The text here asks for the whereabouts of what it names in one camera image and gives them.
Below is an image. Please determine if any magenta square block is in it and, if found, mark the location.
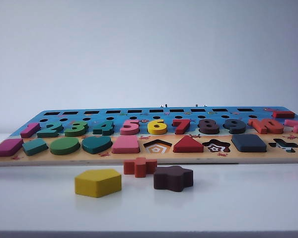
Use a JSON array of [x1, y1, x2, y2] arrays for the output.
[[0, 138, 24, 157]]

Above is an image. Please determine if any magenta number one piece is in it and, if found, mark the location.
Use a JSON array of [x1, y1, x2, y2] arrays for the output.
[[20, 122, 41, 138]]

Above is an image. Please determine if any brown number eight piece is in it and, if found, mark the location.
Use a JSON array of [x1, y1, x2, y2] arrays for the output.
[[198, 119, 221, 135]]

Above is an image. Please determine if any navy number nine piece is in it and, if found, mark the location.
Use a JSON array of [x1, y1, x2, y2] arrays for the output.
[[223, 119, 246, 134]]

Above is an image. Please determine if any orange cross block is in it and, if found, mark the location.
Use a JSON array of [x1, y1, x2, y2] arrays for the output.
[[123, 157, 158, 179]]

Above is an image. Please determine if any yellow number six piece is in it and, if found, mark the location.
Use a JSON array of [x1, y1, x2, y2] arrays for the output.
[[148, 119, 167, 135]]

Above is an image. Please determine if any green number three piece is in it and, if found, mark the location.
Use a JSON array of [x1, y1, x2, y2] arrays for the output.
[[64, 120, 89, 137]]

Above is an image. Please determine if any red triangle block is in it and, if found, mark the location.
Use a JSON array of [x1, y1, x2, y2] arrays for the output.
[[173, 135, 204, 153]]

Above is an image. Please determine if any pink trapezoid block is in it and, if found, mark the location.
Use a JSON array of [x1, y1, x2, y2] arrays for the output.
[[111, 135, 140, 154]]

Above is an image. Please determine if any green circle block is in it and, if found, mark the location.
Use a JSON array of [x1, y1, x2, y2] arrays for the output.
[[49, 136, 80, 156]]

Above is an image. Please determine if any navy rectangle block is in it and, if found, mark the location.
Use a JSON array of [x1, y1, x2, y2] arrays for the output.
[[230, 134, 267, 153]]

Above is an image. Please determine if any colourful wooden puzzle board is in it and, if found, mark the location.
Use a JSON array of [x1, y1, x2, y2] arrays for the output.
[[0, 106, 298, 167]]

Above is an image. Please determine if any pink plus sign piece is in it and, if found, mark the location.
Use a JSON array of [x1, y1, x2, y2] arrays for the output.
[[284, 119, 298, 134]]

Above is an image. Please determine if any teal square block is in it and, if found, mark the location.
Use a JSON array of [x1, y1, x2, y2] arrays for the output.
[[22, 138, 49, 156]]

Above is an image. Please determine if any brown star block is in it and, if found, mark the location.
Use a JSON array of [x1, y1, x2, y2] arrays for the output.
[[153, 165, 194, 193]]

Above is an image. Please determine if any teal number two piece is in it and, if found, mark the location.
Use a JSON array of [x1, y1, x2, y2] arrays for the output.
[[36, 121, 64, 138]]

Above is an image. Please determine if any pink number five piece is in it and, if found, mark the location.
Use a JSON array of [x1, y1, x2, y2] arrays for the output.
[[119, 119, 141, 136]]

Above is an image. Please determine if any yellow pentagon block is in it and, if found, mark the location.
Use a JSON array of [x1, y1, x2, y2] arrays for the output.
[[74, 169, 122, 198]]

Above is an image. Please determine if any teal heart block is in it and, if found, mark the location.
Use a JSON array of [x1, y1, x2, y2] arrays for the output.
[[81, 135, 113, 154]]

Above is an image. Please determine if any teal number four piece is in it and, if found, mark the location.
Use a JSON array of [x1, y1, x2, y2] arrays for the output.
[[91, 120, 115, 136]]

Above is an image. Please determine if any orange number ten piece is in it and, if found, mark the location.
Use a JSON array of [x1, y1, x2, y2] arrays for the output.
[[248, 118, 285, 134]]

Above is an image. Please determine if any red minus sign piece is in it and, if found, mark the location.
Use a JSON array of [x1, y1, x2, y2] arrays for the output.
[[273, 111, 296, 119]]

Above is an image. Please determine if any red number seven piece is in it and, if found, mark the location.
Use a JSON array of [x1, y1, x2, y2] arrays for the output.
[[172, 119, 194, 134]]

